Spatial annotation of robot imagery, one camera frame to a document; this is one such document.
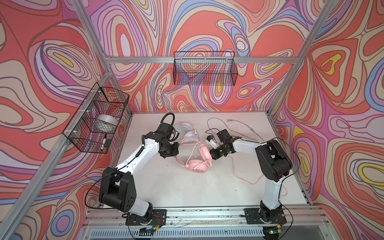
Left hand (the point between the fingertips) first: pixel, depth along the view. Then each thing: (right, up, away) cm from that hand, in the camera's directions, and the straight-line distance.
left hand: (179, 151), depth 84 cm
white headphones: (+2, +11, +18) cm, 21 cm away
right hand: (+20, -6, +11) cm, 24 cm away
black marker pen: (-36, +7, -12) cm, 38 cm away
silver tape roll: (-33, +17, -14) cm, 40 cm away
